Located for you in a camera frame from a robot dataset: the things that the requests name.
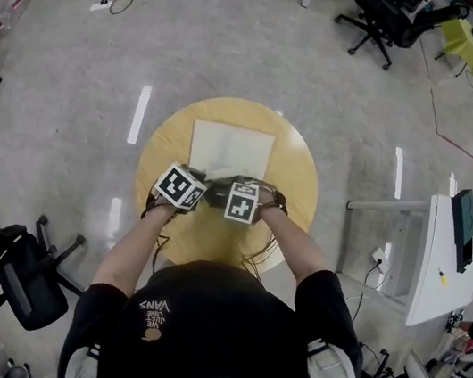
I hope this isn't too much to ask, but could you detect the white power strip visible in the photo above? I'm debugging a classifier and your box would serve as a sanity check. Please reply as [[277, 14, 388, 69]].
[[88, 0, 112, 15]]

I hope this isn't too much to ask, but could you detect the dark teal flat box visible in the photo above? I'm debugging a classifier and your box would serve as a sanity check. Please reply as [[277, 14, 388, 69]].
[[443, 185, 473, 249]]

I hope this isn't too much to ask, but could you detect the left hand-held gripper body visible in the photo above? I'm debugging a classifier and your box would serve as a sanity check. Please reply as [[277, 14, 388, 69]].
[[149, 158, 216, 219]]

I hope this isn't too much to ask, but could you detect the white floor socket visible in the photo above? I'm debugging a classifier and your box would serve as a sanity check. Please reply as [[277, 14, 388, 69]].
[[368, 246, 394, 275]]

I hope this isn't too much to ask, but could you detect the white cloth pouch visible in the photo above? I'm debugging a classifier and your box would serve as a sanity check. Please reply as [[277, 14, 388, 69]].
[[184, 119, 277, 188]]

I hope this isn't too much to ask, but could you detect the person's left forearm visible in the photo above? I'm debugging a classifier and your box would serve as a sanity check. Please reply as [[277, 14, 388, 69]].
[[89, 194, 179, 307]]

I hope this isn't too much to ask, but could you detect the yellow-green cloth table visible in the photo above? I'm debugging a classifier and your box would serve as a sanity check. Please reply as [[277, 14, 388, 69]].
[[432, 14, 473, 78]]

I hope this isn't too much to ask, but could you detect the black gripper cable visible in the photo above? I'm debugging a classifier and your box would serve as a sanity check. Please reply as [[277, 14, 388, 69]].
[[130, 193, 181, 282], [237, 230, 284, 287]]

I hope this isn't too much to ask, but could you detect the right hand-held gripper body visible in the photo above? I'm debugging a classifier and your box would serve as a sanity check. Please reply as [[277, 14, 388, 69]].
[[220, 173, 276, 228]]

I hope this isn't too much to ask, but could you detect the white desk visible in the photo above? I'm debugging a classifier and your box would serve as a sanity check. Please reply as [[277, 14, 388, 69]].
[[327, 178, 473, 339]]

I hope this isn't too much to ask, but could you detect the person's black t-shirt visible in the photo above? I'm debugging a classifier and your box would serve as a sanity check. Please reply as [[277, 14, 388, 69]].
[[56, 226, 378, 378]]

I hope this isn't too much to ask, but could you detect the round wooden table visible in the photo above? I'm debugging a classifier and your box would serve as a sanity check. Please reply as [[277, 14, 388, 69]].
[[121, 82, 335, 290]]

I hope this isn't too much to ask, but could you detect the person's right forearm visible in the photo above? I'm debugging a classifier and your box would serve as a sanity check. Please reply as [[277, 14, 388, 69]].
[[243, 202, 336, 291]]

